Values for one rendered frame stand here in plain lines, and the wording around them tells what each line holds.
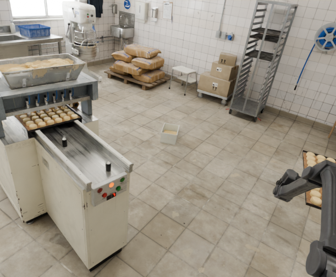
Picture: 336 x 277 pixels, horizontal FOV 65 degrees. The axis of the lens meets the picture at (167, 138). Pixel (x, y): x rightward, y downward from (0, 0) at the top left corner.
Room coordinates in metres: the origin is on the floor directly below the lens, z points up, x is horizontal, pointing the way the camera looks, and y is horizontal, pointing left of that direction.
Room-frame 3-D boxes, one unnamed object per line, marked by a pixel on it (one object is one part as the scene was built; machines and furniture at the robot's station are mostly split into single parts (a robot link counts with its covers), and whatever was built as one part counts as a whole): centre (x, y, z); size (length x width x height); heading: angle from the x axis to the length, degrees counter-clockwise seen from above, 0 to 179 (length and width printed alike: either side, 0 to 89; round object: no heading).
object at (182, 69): (5.25, -0.19, 0.23); 0.45 x 0.45 x 0.46; 51
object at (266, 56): (4.45, -1.35, 1.05); 0.60 x 0.40 x 0.01; 152
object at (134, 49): (5.52, 0.76, 0.62); 0.72 x 0.42 x 0.17; 66
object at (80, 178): (1.76, 1.14, 0.87); 2.01 x 0.03 x 0.07; 48
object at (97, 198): (1.21, 0.31, 0.77); 0.24 x 0.04 x 0.14; 138
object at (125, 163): (1.98, 0.94, 0.87); 2.01 x 0.03 x 0.07; 48
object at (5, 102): (1.80, 0.96, 1.01); 0.72 x 0.33 x 0.34; 138
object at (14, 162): (2.11, 1.31, 0.42); 1.28 x 0.72 x 0.84; 48
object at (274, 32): (4.45, -1.35, 1.41); 0.60 x 0.40 x 0.01; 152
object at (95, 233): (1.46, 0.58, 0.45); 0.70 x 0.34 x 0.90; 48
